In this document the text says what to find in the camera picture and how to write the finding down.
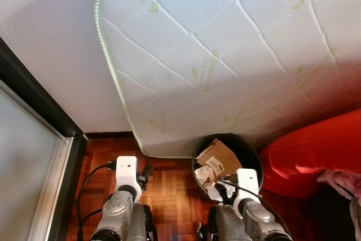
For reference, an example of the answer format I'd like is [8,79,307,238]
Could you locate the grey robot left leg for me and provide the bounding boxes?
[133,204,159,241]

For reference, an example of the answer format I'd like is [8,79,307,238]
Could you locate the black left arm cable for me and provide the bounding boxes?
[76,162,116,241]

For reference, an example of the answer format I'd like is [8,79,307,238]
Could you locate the crumpled white paper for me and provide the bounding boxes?
[195,165,222,201]

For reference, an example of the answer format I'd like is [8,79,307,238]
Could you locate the long red cushion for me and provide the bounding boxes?
[259,109,361,198]

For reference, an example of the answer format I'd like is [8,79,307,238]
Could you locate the black waste bin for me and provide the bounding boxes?
[192,134,264,199]

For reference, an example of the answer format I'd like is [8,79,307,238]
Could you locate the black door frame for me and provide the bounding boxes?
[0,38,88,241]

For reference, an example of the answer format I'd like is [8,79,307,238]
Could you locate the frosted glass door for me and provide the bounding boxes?
[0,80,74,241]

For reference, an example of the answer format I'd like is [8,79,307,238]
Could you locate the brown cardboard piece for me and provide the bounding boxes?
[196,138,243,177]

